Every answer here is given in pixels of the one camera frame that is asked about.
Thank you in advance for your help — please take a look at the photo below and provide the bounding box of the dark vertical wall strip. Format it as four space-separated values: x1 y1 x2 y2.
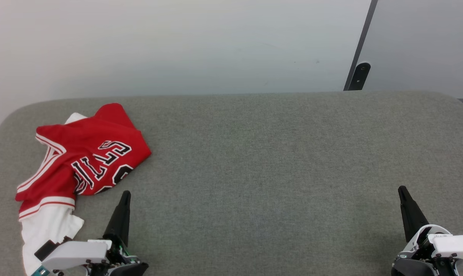
343 0 379 91

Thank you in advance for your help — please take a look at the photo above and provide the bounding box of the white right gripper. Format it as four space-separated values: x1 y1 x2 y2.
391 186 463 276

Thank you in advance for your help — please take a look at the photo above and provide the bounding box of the black wall bracket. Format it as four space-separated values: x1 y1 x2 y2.
348 62 371 91

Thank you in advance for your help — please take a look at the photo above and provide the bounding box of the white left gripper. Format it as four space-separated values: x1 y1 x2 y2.
32 191 149 276

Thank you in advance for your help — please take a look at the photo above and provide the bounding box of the red Bulls jersey with white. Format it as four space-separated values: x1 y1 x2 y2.
15 103 152 276

